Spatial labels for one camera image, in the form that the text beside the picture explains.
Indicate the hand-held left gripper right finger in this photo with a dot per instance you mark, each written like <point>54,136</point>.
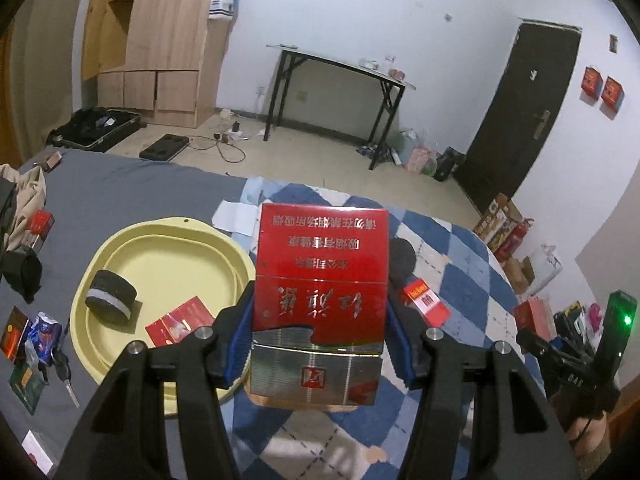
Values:
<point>400,345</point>

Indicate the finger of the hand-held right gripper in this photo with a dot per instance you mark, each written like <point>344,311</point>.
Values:
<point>535,342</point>

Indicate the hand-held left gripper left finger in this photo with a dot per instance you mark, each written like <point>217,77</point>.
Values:
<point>237,340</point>

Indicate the small red cigarette pack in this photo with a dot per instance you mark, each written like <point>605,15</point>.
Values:
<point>175,322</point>

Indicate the yellow plastic basin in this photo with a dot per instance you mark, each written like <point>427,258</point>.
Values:
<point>165,260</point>

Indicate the large red silver cigarette carton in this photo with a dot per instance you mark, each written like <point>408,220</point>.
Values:
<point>320,270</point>

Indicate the person's right hand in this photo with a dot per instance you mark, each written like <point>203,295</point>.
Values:
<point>590,430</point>

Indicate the red gift box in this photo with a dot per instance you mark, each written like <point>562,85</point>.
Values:
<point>535,317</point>

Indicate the plain brown cardboard box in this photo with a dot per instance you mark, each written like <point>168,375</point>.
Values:
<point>517,275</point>

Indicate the white paper bag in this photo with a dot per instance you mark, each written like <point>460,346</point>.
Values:
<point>545,267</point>

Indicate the blue checkered blanket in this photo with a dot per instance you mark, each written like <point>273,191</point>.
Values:
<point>450,260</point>

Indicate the red fire extinguisher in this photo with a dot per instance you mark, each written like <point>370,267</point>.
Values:
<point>515,240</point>

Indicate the printed cardboard box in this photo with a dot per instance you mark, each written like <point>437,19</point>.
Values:
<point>495,220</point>

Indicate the black car key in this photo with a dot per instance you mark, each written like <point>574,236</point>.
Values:
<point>65,375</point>

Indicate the pink bag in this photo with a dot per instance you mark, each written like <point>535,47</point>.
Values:
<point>420,159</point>

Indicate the black bag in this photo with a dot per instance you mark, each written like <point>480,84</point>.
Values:
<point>447,162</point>

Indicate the blue snack wrapper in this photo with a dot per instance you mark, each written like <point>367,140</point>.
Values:
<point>45,335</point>

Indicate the pale green bag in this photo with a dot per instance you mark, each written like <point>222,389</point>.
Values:
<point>409,145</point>

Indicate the black foam tray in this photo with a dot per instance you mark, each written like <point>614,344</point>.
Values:
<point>165,146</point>

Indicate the green packet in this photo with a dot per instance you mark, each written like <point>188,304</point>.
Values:
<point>27,385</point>

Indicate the dark orange packet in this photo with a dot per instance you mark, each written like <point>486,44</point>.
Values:
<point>12,332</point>

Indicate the black cylindrical pouch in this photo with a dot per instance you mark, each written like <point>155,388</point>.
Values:
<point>22,272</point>

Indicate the red silver cigarette pack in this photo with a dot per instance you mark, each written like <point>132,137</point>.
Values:
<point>40,227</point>

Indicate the dark door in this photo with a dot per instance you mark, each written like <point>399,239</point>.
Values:
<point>520,110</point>

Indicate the open black suitcase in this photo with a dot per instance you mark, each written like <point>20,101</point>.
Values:
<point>95,127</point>

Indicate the pile of clothes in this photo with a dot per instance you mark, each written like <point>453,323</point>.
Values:
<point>25,195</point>

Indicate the clear glass jar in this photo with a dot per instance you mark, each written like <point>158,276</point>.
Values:
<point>389,62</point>

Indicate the black folding table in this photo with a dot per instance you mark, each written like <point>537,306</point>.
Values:
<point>325,60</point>

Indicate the wooden wardrobe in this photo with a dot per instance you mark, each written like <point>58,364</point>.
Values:
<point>165,35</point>

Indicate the red wall box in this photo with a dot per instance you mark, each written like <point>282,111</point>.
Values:
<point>591,81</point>
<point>612,92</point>

